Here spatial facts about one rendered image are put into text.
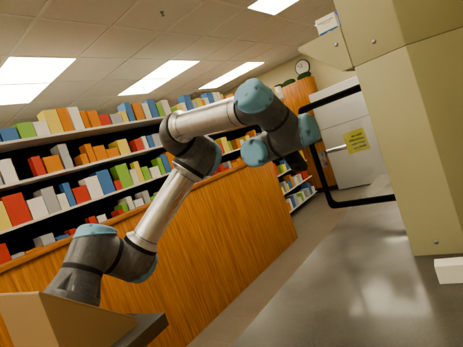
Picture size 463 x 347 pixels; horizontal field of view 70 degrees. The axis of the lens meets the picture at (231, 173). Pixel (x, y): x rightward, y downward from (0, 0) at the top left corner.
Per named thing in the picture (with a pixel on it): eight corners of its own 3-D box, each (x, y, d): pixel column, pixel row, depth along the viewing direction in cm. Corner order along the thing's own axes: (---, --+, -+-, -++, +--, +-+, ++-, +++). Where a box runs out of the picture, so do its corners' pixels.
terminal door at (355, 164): (417, 197, 104) (378, 76, 102) (329, 209, 125) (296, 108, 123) (417, 197, 105) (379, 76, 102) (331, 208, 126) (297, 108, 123)
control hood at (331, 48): (383, 67, 102) (373, 35, 101) (353, 67, 76) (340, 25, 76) (346, 82, 109) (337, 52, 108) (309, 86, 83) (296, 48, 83)
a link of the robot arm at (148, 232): (94, 261, 107) (184, 121, 111) (133, 275, 116) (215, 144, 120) (102, 281, 98) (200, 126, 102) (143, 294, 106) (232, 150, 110)
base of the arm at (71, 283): (31, 298, 91) (47, 262, 96) (81, 310, 100) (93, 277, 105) (55, 297, 82) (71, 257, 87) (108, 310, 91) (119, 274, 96)
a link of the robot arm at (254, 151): (271, 162, 80) (244, 173, 85) (290, 153, 89) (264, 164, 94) (258, 132, 80) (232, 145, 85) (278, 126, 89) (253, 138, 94)
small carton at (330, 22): (344, 37, 89) (337, 15, 88) (340, 34, 85) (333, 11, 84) (326, 45, 91) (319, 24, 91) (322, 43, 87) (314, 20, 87)
